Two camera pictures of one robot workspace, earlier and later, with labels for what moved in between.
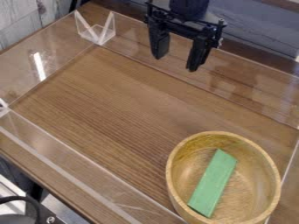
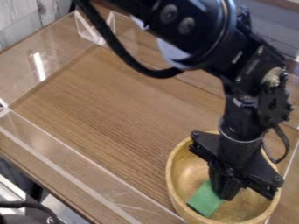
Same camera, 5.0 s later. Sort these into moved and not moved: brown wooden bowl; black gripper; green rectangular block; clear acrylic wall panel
Moved: black gripper
Not moved: green rectangular block; clear acrylic wall panel; brown wooden bowl
